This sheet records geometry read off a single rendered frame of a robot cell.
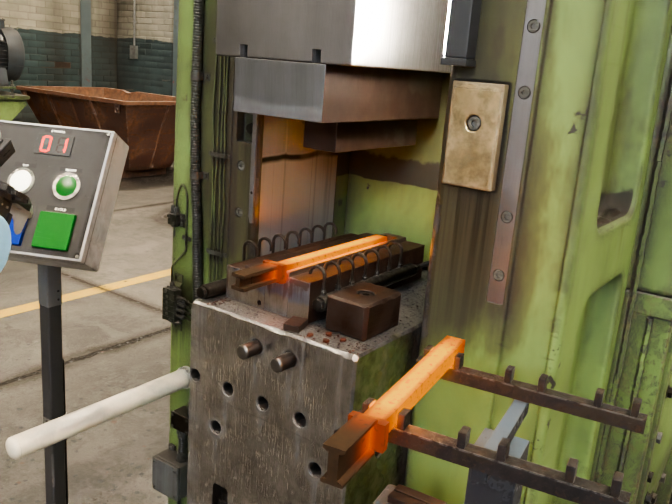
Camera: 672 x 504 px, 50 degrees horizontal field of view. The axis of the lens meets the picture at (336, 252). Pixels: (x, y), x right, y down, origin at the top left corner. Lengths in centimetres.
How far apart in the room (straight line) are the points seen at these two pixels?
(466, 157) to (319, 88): 27
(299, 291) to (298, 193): 39
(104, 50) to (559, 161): 1007
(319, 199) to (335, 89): 51
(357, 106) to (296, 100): 12
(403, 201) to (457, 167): 49
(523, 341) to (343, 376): 31
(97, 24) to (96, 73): 66
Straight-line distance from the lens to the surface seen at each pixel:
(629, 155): 153
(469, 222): 123
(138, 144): 776
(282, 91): 125
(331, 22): 120
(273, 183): 154
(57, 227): 150
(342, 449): 75
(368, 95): 131
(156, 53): 1049
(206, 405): 143
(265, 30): 128
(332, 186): 172
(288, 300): 130
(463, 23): 119
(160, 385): 169
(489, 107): 118
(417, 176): 166
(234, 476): 144
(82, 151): 155
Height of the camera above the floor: 137
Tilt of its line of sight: 15 degrees down
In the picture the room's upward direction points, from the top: 4 degrees clockwise
